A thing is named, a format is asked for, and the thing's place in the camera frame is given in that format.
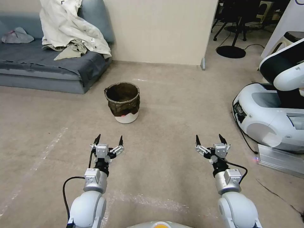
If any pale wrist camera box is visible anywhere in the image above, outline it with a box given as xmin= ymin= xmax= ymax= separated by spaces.
xmin=212 ymin=142 xmax=227 ymax=159
xmin=95 ymin=143 xmax=110 ymax=159

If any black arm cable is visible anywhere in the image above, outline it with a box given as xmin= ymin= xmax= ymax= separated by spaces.
xmin=62 ymin=149 xmax=95 ymax=220
xmin=218 ymin=159 xmax=248 ymax=184

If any white display board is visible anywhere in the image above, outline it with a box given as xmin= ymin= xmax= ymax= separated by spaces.
xmin=260 ymin=0 xmax=304 ymax=60

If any pale purple crumpled cloth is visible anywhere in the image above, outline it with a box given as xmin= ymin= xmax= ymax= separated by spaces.
xmin=2 ymin=26 xmax=35 ymax=44

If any olive crumpled cloth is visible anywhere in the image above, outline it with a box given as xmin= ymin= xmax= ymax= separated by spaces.
xmin=42 ymin=39 xmax=88 ymax=61

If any blue-grey sofa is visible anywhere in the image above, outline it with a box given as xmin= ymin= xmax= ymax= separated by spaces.
xmin=0 ymin=0 xmax=116 ymax=95

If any white parked robot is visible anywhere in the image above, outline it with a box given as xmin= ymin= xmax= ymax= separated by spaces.
xmin=232 ymin=32 xmax=304 ymax=155

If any black round floor stand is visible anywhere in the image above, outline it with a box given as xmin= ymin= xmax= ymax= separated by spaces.
xmin=215 ymin=14 xmax=247 ymax=59

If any white crumpled coat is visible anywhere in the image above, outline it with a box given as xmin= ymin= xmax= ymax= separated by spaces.
xmin=39 ymin=0 xmax=112 ymax=60

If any black office chair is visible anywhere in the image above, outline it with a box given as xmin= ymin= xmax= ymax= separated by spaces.
xmin=211 ymin=0 xmax=253 ymax=47

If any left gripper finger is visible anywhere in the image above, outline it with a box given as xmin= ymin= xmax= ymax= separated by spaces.
xmin=109 ymin=135 xmax=126 ymax=155
xmin=89 ymin=134 xmax=102 ymax=153

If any dark brown bin liner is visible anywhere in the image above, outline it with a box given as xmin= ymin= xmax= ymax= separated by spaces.
xmin=104 ymin=82 xmax=141 ymax=117

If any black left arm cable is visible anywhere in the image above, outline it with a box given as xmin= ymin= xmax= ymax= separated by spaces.
xmin=62 ymin=149 xmax=95 ymax=220

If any yellow chair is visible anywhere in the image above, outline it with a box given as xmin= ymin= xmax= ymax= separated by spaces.
xmin=256 ymin=0 xmax=274 ymax=23

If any black floor cable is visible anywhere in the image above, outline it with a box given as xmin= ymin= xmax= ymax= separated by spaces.
xmin=240 ymin=129 xmax=259 ymax=154

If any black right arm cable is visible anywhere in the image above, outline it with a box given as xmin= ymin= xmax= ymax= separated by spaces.
xmin=218 ymin=159 xmax=248 ymax=184

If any white robot front shell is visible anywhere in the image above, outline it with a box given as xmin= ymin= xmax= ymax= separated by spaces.
xmin=128 ymin=220 xmax=187 ymax=228

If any white round trash can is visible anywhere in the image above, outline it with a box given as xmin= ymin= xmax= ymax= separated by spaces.
xmin=113 ymin=110 xmax=140 ymax=124

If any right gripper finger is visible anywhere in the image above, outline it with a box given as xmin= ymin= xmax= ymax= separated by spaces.
xmin=218 ymin=134 xmax=232 ymax=152
xmin=195 ymin=135 xmax=212 ymax=156

